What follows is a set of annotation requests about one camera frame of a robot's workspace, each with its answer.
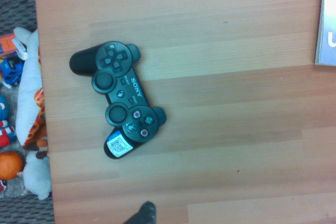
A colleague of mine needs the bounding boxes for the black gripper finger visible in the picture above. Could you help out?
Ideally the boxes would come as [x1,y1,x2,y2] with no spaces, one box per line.
[123,201,157,224]

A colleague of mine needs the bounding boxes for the black Sony gamepad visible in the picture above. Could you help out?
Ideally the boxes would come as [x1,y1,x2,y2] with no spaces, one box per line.
[69,40,167,161]

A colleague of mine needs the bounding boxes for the small white plush animal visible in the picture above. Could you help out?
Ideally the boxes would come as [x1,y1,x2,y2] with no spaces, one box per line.
[22,150,53,200]

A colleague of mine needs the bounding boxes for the brown plush toy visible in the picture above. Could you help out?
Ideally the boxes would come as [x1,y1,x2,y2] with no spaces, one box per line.
[35,137,50,159]

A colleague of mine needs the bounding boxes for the orange patterned plush toy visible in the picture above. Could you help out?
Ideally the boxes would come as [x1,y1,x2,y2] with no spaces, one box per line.
[22,50,48,152]

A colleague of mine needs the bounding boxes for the orange ball toy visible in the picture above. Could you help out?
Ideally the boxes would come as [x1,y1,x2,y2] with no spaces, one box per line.
[0,151,25,180]

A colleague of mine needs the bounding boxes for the Captain America plush figure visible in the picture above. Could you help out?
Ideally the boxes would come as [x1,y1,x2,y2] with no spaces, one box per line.
[0,94,18,148]

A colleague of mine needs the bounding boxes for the white plush toy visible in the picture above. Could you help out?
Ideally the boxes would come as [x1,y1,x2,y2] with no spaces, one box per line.
[13,26,44,148]

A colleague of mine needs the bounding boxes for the blue toy car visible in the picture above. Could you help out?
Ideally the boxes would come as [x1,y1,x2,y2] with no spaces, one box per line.
[0,52,26,88]

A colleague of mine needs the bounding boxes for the orange toy card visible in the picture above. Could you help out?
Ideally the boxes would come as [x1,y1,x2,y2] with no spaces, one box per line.
[0,33,20,57]

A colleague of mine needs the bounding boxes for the magazine with landscape cover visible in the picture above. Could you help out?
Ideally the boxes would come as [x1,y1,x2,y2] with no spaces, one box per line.
[314,0,336,67]

